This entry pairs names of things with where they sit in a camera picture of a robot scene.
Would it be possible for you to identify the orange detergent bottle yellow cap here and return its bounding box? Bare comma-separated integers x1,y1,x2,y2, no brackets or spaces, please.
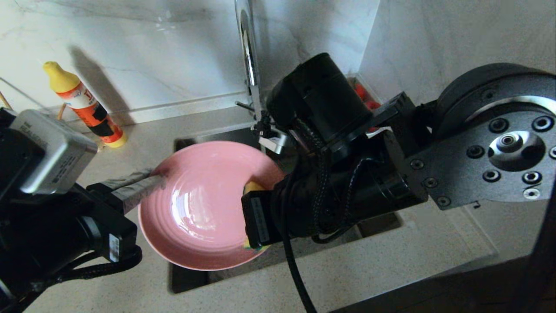
43,61,127,148

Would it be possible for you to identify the chrome faucet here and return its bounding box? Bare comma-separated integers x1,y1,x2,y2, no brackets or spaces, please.
234,0,266,129

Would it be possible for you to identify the yellow sponge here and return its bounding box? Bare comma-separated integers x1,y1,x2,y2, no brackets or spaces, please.
242,182,269,253

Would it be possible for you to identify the pink round plate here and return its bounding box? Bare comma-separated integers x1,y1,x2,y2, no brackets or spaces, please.
138,140,285,271

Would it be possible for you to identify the stainless steel sink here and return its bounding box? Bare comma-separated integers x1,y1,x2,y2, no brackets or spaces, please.
169,112,402,294

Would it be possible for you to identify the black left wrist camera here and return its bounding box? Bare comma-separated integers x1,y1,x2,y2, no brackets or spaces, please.
0,109,98,195

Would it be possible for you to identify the red apple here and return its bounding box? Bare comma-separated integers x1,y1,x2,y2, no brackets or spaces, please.
365,101,381,131

